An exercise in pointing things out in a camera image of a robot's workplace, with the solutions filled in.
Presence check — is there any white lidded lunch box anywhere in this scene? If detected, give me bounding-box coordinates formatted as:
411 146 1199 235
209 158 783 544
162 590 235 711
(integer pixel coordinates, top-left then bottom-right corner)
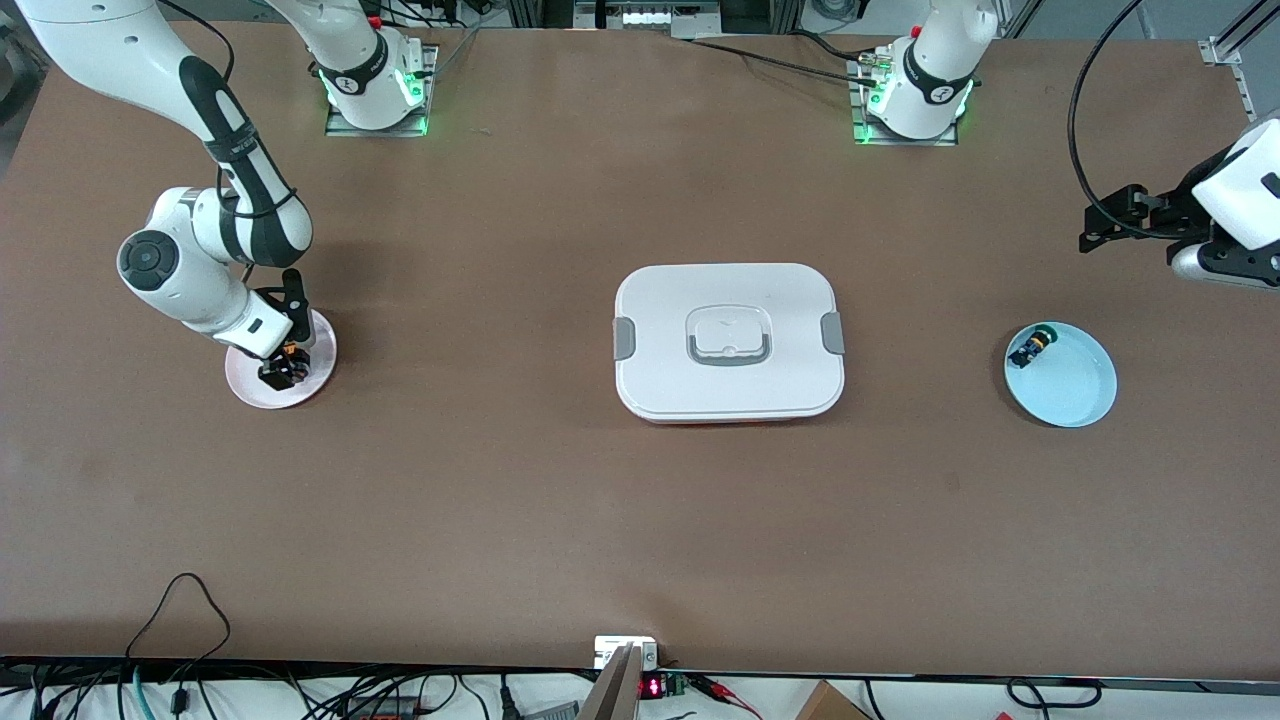
612 263 846 425

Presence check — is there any brown cardboard box corner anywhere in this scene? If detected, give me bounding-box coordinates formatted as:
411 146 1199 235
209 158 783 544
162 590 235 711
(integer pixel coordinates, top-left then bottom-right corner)
795 680 871 720

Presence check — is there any pink round plate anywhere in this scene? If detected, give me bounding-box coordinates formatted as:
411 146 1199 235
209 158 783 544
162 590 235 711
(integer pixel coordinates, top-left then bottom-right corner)
225 308 339 410

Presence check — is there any light blue round plate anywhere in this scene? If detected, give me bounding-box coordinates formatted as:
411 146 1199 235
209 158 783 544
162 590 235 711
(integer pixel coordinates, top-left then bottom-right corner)
1003 321 1119 429

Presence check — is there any small white socket block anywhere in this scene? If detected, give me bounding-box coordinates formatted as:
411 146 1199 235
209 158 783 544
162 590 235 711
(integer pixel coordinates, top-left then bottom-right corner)
594 636 659 671

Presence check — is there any brown cardboard strip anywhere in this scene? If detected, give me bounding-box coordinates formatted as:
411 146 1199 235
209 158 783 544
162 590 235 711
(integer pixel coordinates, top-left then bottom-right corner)
578 643 643 720

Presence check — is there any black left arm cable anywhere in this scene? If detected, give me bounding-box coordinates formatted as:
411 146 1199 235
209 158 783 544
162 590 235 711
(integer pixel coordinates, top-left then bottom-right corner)
1068 0 1166 239

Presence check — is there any aluminium frame profile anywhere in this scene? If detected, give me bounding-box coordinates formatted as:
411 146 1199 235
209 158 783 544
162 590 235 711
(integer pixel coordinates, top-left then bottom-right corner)
1198 0 1280 126

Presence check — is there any thin black looped cable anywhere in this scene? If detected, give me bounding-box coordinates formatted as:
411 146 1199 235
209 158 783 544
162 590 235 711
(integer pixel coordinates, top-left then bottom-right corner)
125 572 233 681

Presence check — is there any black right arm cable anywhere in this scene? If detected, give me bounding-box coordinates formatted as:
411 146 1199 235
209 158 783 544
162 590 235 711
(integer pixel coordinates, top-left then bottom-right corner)
155 0 301 286

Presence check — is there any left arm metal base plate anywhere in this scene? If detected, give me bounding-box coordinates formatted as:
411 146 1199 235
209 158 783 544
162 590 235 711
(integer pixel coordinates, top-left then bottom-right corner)
850 55 959 148

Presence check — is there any black cable to arm base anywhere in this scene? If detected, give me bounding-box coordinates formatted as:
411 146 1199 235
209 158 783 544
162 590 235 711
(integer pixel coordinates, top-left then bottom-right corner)
690 35 881 86

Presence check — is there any black coiled cable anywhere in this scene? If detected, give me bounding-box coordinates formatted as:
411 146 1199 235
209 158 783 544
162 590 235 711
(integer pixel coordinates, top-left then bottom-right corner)
1005 678 1101 709

